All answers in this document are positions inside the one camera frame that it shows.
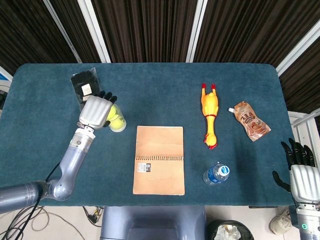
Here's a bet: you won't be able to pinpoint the white sneaker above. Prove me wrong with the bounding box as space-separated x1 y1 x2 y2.
269 208 298 235

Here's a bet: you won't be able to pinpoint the white frame post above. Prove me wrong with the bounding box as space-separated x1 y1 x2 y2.
275 23 320 77
185 0 209 63
76 0 112 64

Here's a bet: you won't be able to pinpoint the black cable bundle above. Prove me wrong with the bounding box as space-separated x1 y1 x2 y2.
0 162 62 240

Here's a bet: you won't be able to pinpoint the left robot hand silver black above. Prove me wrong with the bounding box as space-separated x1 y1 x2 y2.
78 91 118 130

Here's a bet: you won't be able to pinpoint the brown spiral notebook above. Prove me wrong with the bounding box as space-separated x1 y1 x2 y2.
132 125 186 196

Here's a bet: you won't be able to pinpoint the white metal rack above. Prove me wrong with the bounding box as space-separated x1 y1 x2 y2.
286 106 320 171

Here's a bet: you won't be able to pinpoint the brown drink pouch white cap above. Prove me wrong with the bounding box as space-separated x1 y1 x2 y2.
228 100 272 142

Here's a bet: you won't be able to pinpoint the clear water bottle blue label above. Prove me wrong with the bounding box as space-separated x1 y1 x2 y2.
202 161 231 186

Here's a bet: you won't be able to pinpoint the black gloves in plastic bag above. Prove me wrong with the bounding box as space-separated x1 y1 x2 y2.
70 67 104 112

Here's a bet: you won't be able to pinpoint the blue felt table cover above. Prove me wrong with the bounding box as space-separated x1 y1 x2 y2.
0 62 294 207

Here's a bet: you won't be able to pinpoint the yellow rubber chicken toy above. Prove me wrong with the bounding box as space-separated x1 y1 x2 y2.
200 82 220 150

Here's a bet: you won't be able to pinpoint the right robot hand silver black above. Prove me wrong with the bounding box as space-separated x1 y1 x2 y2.
272 137 320 205

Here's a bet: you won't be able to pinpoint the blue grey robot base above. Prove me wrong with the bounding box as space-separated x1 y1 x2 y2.
99 206 208 240

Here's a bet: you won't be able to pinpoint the black power plug cable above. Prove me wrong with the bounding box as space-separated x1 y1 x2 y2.
82 206 105 228

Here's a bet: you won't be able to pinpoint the thin grey frame post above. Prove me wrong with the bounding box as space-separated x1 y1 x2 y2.
42 0 83 64

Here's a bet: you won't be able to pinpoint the clear plastic cup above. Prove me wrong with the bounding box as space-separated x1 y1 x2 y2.
106 103 127 133

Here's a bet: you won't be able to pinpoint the black trash bin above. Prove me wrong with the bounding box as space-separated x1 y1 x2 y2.
207 219 255 240

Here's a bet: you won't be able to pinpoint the thin beige cable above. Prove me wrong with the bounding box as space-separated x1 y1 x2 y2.
31 206 85 240

